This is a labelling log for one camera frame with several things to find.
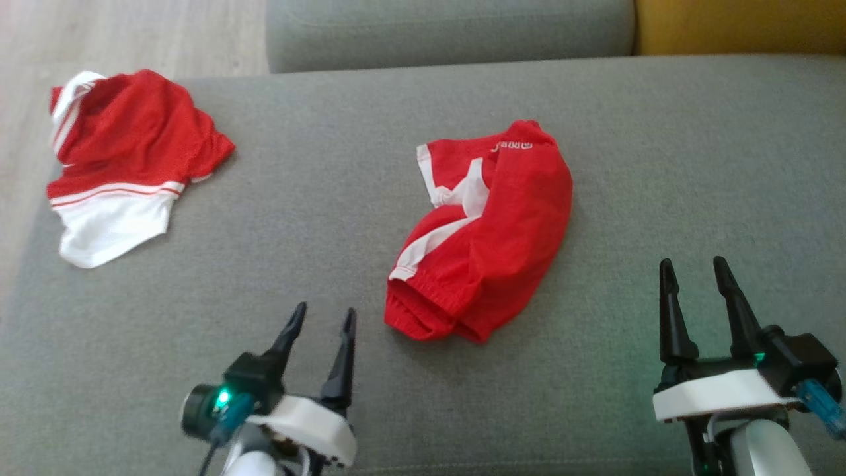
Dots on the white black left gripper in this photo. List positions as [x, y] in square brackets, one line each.
[310, 423]

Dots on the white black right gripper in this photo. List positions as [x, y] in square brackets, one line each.
[714, 393]

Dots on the red shorts with white trim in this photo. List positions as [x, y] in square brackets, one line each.
[502, 244]

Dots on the red white basketball jersey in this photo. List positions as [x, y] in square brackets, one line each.
[132, 139]

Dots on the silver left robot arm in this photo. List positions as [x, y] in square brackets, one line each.
[248, 466]

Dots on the grey sofa seat cushion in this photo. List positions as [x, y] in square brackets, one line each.
[330, 231]

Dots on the yellow sofa cushion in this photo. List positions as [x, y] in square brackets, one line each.
[740, 26]

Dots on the grey sofa back cushion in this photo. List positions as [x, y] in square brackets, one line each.
[449, 33]

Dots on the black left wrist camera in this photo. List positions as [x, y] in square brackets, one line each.
[248, 373]

